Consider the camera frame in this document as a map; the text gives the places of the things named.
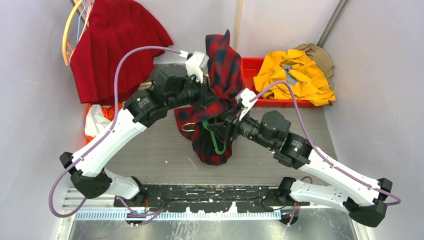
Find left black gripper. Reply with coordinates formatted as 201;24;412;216
166;72;219;111

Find dark plaid garment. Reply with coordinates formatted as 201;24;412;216
173;29;247;167

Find green hanger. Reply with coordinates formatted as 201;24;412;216
181;120;227;155

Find red skirt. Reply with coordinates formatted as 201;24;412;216
70;0;174;106

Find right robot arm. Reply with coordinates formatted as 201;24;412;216
203;108;393;228

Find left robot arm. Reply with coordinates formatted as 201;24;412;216
59;65;218;207

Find orange hanger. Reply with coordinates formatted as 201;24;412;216
61;0;83;66

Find light blue hanger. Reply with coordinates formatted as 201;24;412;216
76;0;88;44

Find red plastic bin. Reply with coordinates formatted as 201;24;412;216
240;57;323;109

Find yellow garment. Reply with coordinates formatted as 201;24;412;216
252;49;336;107

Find orange and white garment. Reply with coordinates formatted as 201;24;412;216
84;104;116;144

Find tan garment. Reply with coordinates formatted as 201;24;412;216
294;43;334;80

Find wooden clothes rack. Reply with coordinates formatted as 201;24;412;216
74;0;245;92

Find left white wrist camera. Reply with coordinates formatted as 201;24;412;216
179;50;209;84

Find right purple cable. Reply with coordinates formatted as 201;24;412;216
249;80;402;227

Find purple cable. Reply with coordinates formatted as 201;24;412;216
48;45;191;227
249;80;402;227

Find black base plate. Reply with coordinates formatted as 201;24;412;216
127;184;294;214

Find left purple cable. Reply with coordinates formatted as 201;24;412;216
48;45;191;227

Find pink wire hanger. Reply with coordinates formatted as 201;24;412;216
67;0;95;64

